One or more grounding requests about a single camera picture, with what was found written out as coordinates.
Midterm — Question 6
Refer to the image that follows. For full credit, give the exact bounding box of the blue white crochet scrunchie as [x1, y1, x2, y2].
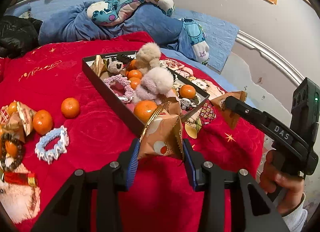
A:
[34, 125, 69, 165]

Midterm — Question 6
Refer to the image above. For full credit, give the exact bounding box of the person right hand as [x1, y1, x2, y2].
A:
[259, 149, 306, 217]

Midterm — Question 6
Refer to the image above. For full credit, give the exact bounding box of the mandarin in box front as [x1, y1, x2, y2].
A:
[133, 100, 157, 124]

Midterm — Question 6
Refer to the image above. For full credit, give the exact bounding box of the mandarin in box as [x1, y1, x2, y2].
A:
[133, 100, 157, 124]
[179, 84, 196, 99]

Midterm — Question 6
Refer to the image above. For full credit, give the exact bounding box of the mandarin in box right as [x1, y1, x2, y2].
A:
[179, 84, 196, 99]

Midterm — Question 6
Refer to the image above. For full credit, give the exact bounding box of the black shallow box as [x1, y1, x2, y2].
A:
[82, 51, 209, 136]

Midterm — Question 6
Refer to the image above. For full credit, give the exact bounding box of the lone mandarin on blanket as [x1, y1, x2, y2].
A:
[61, 97, 80, 119]

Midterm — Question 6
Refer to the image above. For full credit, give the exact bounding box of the red bear print blanket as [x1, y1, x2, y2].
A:
[1, 32, 264, 231]

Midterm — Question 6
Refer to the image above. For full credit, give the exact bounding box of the pink white fluffy hair claw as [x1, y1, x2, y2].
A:
[132, 67, 176, 105]

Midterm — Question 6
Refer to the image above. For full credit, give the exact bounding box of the blue sheet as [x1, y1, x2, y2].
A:
[160, 48, 241, 92]

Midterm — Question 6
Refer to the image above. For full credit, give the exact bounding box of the mandarin right of pile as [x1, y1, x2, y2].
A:
[33, 109, 53, 135]

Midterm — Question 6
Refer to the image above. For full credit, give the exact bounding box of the mandarin of pile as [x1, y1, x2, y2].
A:
[33, 109, 53, 135]
[8, 101, 17, 116]

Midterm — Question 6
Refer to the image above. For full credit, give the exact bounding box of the beige fluffy hair claw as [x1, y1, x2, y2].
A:
[135, 42, 161, 75]

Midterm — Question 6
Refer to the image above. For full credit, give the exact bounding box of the red lighter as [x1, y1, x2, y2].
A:
[1, 172, 37, 187]

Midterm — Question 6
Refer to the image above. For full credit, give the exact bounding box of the tall pyramid snack packet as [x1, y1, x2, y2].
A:
[17, 101, 36, 136]

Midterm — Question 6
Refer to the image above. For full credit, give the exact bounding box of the rear mandarin of pile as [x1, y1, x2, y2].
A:
[8, 101, 17, 116]

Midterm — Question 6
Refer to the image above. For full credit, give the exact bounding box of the blue fleece blanket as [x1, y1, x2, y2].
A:
[39, 0, 209, 64]

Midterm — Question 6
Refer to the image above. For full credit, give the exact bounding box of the black puffer jacket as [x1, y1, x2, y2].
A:
[0, 15, 42, 58]

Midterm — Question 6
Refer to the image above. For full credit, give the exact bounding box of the mandarin inside bracelet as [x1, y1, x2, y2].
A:
[5, 140, 18, 158]

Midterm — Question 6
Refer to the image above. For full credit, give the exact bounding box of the brown bead bracelet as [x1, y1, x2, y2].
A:
[0, 132, 25, 173]

